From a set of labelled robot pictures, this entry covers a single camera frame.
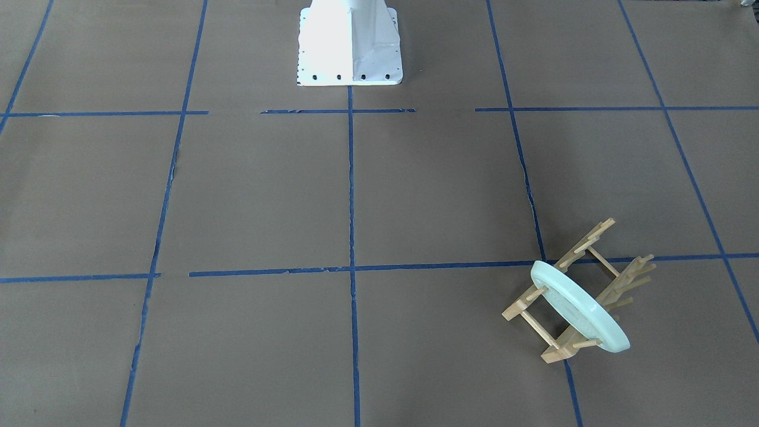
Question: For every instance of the light green plate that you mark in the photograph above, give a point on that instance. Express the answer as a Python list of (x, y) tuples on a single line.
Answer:
[(578, 308)]

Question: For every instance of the wooden dish rack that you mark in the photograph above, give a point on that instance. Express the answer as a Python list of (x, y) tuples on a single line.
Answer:
[(568, 344)]

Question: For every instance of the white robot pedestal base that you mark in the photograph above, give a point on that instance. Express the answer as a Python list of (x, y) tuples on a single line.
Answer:
[(348, 43)]

